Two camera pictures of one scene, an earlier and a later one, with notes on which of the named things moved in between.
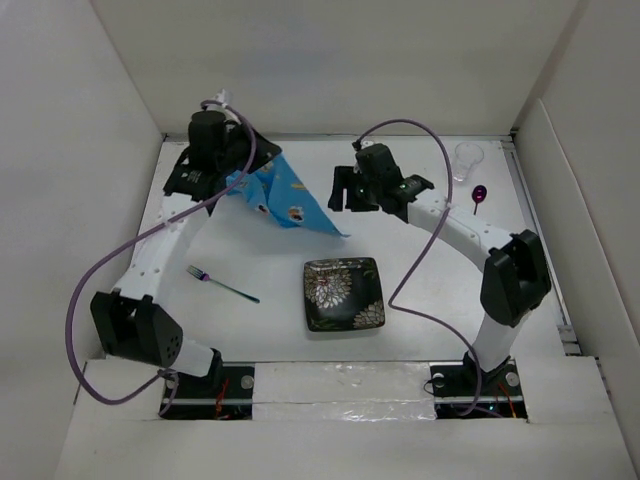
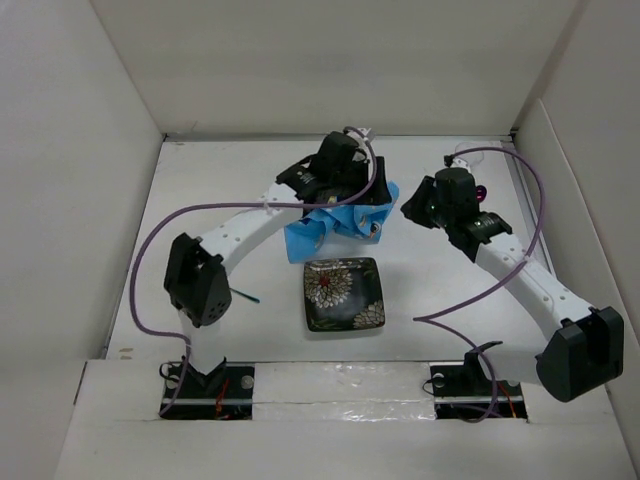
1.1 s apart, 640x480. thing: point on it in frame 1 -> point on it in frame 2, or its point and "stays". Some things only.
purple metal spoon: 478,194 stays
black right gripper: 344,177 -> 413,208
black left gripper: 237,129 -> 377,193
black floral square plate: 343,293 stays
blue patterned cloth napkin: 275,189 -> 305,234
